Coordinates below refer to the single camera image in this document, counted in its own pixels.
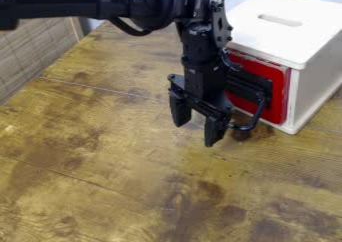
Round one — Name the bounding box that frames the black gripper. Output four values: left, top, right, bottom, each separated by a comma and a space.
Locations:
168, 23, 232, 147

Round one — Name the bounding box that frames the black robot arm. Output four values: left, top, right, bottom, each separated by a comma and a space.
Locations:
0, 0, 232, 146

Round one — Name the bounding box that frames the black metal drawer handle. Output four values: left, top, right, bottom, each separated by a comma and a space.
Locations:
225, 70, 272, 132

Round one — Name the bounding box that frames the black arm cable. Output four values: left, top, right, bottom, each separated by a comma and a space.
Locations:
106, 16, 154, 38

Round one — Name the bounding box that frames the red drawer front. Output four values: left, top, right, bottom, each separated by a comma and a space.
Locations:
225, 50, 291, 125

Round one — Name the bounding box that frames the white wooden box cabinet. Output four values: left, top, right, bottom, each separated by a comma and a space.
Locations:
227, 0, 342, 134

